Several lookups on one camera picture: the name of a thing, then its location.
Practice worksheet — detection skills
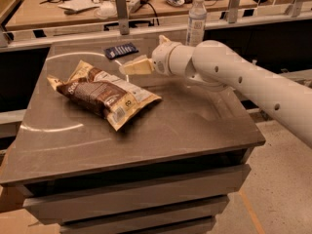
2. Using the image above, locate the metal bracket post right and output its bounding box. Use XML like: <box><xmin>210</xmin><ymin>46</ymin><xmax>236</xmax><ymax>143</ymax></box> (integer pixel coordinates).
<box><xmin>225</xmin><ymin>0</ymin><xmax>240</xmax><ymax>23</ymax></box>

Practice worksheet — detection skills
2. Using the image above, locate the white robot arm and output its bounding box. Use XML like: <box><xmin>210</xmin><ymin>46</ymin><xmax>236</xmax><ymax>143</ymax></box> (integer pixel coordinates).
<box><xmin>119</xmin><ymin>35</ymin><xmax>312</xmax><ymax>146</ymax></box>

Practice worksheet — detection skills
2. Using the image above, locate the white paper sheet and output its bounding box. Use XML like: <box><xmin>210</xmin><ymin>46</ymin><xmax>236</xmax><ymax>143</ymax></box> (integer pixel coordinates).
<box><xmin>58</xmin><ymin>0</ymin><xmax>100</xmax><ymax>11</ymax></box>

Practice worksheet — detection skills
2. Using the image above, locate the blue rxbar blueberry wrapper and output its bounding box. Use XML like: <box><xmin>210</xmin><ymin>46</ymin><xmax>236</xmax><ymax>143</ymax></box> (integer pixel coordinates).
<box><xmin>104</xmin><ymin>43</ymin><xmax>138</xmax><ymax>59</ymax></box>

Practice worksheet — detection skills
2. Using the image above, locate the clear plastic water bottle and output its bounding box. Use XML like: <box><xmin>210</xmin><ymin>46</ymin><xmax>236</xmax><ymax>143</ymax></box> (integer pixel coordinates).
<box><xmin>186</xmin><ymin>0</ymin><xmax>207</xmax><ymax>47</ymax></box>

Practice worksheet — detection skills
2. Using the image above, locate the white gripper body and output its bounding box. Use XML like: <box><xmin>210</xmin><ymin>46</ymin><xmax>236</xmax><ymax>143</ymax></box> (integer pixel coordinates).
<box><xmin>151</xmin><ymin>42</ymin><xmax>180</xmax><ymax>76</ymax></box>

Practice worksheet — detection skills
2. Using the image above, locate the metal bracket post left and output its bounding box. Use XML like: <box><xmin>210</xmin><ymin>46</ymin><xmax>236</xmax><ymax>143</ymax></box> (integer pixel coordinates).
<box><xmin>115</xmin><ymin>0</ymin><xmax>130</xmax><ymax>35</ymax></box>

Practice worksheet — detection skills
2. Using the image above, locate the brown chip bag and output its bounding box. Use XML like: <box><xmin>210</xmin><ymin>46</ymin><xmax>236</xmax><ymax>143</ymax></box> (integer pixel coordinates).
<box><xmin>47</xmin><ymin>60</ymin><xmax>160</xmax><ymax>131</ymax></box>

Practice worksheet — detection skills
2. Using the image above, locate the metal bracket post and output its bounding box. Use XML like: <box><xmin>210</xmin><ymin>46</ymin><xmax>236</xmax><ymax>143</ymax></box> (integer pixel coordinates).
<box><xmin>225</xmin><ymin>0</ymin><xmax>240</xmax><ymax>23</ymax></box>
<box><xmin>115</xmin><ymin>0</ymin><xmax>130</xmax><ymax>35</ymax></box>

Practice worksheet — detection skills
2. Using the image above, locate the black cable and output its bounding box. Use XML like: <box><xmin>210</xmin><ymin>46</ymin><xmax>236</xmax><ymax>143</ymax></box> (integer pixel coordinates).
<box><xmin>141</xmin><ymin>0</ymin><xmax>161</xmax><ymax>27</ymax></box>

